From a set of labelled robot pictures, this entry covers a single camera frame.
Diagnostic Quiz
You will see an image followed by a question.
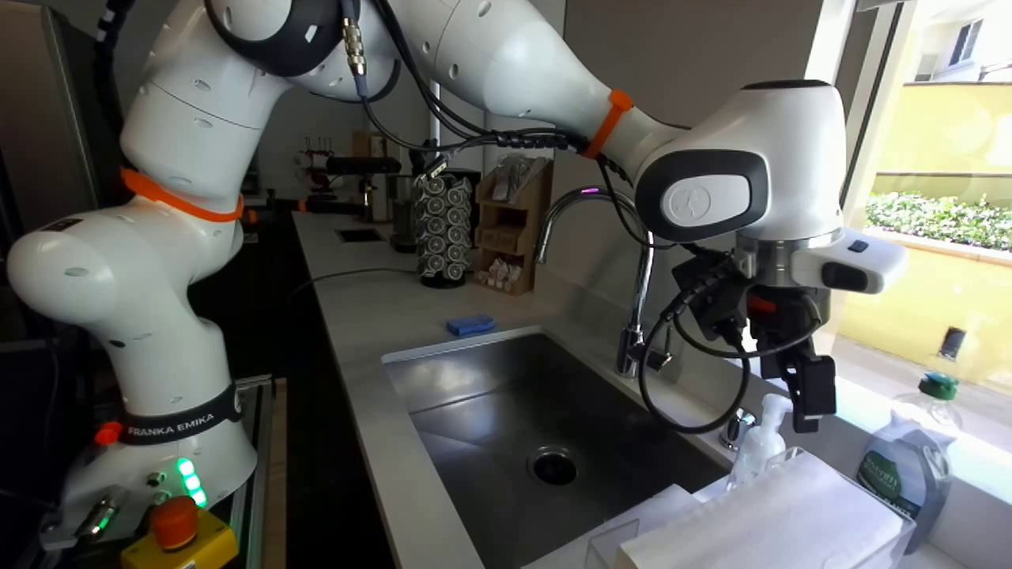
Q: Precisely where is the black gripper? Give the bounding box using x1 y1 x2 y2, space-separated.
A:
672 254 834 433

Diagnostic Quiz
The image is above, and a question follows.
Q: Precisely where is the clear pump soap bottle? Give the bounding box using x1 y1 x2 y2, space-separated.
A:
730 392 794 485

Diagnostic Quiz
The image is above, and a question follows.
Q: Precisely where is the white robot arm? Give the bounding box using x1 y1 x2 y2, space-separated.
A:
7 0 843 530

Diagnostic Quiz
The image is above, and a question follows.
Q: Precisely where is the clear green-label dish soap bottle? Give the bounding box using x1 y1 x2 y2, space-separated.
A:
858 372 961 552

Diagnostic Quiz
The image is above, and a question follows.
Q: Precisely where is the chrome sink button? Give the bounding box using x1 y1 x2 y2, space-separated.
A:
720 408 757 449

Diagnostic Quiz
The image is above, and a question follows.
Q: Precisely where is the white folded paper towel stack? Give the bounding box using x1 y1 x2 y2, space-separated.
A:
616 455 908 569

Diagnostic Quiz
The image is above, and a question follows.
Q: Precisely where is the chrome kitchen faucet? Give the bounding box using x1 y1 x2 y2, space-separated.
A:
536 186 659 376

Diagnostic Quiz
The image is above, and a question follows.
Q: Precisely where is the clear plastic container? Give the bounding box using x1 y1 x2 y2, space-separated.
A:
586 523 640 569

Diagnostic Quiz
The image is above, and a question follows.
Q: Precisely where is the stainless steel sink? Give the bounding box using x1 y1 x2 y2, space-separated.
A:
383 328 723 569

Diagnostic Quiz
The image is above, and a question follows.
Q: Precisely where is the wooden condiment organizer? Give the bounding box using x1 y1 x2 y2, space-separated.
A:
474 156 552 294

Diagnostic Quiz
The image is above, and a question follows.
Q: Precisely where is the blue sponge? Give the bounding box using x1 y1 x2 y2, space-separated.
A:
446 316 496 337

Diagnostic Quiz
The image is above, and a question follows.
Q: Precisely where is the black coffee machine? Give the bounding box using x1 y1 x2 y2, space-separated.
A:
305 131 402 220

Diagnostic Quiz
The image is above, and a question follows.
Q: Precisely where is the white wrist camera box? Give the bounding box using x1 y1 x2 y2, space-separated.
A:
789 231 903 294

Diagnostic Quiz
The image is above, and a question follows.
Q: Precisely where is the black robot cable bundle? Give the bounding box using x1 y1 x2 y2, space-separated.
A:
344 0 762 437

